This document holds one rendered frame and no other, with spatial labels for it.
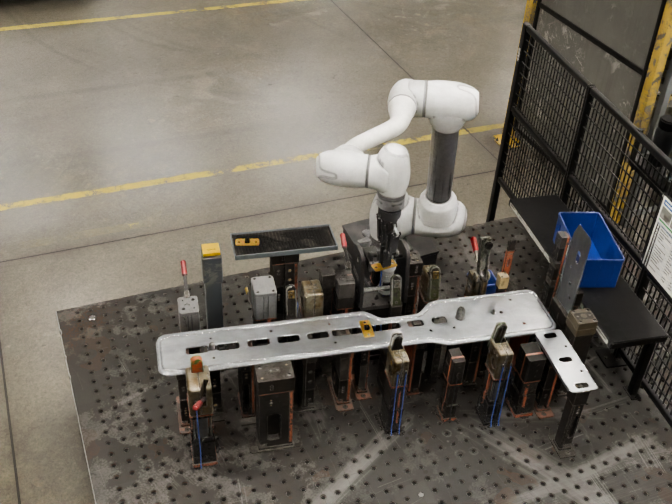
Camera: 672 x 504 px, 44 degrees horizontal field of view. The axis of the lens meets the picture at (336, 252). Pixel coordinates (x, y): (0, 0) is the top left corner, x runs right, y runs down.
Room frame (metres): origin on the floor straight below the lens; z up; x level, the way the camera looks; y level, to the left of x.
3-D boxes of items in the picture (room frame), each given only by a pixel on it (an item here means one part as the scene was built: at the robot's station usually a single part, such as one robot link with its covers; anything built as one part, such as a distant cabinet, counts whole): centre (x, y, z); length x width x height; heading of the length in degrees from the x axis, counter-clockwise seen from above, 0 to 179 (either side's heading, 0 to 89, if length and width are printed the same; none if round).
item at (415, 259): (2.41, -0.28, 0.91); 0.07 x 0.05 x 0.42; 15
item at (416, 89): (2.77, -0.23, 1.57); 0.18 x 0.14 x 0.13; 175
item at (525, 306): (2.13, -0.10, 1.00); 1.38 x 0.22 x 0.02; 105
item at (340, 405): (2.12, -0.04, 0.84); 0.17 x 0.06 x 0.29; 15
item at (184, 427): (1.98, 0.49, 0.84); 0.18 x 0.06 x 0.29; 15
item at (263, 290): (2.22, 0.24, 0.90); 0.13 x 0.10 x 0.41; 15
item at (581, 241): (2.32, -0.83, 1.17); 0.12 x 0.01 x 0.34; 15
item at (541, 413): (2.11, -0.77, 0.84); 0.11 x 0.06 x 0.29; 15
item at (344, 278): (2.33, -0.04, 0.89); 0.13 x 0.11 x 0.38; 15
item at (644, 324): (2.57, -0.94, 1.01); 0.90 x 0.22 x 0.03; 15
